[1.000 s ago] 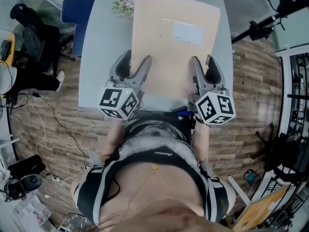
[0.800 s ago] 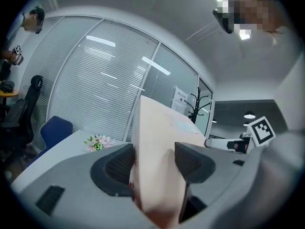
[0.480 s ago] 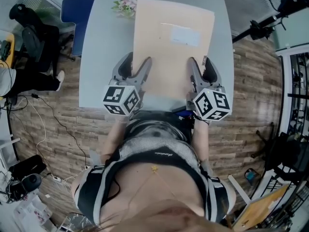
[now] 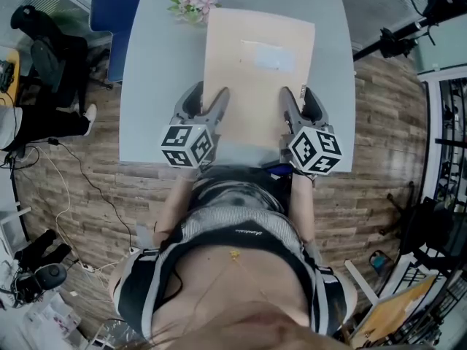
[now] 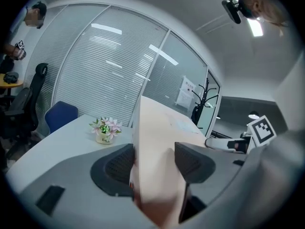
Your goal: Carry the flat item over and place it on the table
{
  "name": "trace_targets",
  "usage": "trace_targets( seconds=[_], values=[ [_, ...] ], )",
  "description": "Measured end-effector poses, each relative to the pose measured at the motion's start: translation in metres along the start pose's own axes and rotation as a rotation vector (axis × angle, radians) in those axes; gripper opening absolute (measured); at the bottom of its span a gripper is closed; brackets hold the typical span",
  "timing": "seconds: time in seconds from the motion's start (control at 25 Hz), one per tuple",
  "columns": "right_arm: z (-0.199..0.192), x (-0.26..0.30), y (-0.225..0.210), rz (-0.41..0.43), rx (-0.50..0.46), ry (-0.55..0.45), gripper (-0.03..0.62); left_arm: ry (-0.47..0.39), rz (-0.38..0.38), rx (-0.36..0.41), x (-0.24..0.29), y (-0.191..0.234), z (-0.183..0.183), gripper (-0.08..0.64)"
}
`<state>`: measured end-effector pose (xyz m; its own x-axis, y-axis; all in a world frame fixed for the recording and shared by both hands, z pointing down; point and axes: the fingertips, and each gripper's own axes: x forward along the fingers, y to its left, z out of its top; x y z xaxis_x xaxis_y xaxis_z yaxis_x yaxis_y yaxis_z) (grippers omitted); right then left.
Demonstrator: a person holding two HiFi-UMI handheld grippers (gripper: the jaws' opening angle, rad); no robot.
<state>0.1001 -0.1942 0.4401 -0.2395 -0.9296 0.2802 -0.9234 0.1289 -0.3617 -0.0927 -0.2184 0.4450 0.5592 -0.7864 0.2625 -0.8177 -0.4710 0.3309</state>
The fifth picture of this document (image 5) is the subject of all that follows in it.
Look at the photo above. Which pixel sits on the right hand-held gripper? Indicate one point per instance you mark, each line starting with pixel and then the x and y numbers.
pixel 262 131

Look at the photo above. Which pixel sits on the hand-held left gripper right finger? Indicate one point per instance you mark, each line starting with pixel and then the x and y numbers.
pixel 221 170

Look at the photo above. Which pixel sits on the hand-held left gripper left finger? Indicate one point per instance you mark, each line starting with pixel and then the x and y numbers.
pixel 76 173

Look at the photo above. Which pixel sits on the beige cardboard box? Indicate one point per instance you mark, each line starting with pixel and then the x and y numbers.
pixel 157 139

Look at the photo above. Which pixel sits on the grey table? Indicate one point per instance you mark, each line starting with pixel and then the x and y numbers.
pixel 71 137

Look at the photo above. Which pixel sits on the black coat rack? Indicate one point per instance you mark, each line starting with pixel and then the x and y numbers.
pixel 202 104

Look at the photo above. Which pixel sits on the pink flowers in pot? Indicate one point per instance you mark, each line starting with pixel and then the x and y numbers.
pixel 106 130

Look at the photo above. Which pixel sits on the white paper notice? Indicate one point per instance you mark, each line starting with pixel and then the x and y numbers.
pixel 189 83
pixel 183 99

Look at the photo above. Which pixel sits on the blue chair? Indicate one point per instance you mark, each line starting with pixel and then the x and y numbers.
pixel 62 116

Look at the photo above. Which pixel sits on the person's body in grey top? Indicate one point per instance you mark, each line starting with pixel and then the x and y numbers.
pixel 290 104

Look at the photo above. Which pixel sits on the black office chair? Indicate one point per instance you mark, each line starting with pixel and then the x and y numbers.
pixel 35 92

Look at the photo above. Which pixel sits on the round wooden table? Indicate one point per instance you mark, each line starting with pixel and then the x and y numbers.
pixel 14 84

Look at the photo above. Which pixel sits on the small black bag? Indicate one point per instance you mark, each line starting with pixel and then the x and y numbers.
pixel 10 77

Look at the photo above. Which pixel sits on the long ceiling light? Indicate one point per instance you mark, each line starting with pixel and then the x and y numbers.
pixel 256 27

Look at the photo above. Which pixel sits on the black head-mounted camera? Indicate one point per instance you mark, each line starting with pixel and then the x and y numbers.
pixel 232 11

